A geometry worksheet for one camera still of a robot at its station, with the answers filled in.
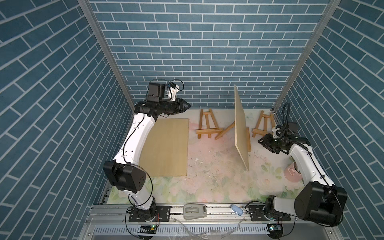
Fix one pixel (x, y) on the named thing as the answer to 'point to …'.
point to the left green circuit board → (149, 229)
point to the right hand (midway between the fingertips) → (263, 142)
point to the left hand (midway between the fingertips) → (192, 106)
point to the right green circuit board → (275, 230)
